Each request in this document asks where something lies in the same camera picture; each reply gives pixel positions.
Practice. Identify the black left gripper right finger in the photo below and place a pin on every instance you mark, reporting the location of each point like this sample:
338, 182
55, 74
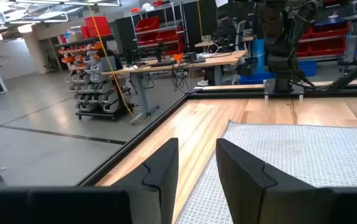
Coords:
259, 193

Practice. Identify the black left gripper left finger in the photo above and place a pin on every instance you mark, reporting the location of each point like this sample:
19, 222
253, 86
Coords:
156, 193

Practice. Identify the grey waffle microfiber towel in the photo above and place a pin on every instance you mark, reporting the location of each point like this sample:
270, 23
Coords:
290, 149

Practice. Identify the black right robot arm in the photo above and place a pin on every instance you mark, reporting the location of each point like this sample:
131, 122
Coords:
278, 37

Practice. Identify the blue plastic bin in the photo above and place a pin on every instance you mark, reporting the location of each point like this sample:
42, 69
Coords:
256, 78
308, 69

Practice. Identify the small parts bin rack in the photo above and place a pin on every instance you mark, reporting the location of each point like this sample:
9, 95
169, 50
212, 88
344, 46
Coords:
94, 84

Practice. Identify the black keyboard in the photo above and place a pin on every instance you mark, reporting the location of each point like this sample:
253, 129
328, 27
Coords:
163, 64

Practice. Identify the orange desk object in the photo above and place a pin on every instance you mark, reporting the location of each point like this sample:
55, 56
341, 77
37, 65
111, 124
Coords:
177, 57

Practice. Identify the wooden desk with grey legs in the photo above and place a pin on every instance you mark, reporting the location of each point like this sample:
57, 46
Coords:
215, 60

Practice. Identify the long red shelf bin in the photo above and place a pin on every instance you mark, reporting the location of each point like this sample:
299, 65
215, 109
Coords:
331, 30
327, 47

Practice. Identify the person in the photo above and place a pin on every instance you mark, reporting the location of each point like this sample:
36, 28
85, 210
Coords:
225, 34

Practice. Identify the metal shelving unit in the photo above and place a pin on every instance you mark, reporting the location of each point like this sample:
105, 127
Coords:
321, 39

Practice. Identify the red plastic storage bin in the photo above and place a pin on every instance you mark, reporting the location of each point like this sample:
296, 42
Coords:
147, 24

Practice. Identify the red plastic bin stack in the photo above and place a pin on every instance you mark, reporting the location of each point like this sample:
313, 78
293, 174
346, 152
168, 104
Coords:
97, 26

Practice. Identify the black aluminium table frame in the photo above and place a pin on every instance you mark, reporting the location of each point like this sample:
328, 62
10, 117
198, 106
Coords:
228, 94

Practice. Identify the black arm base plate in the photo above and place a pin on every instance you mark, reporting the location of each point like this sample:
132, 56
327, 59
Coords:
268, 87

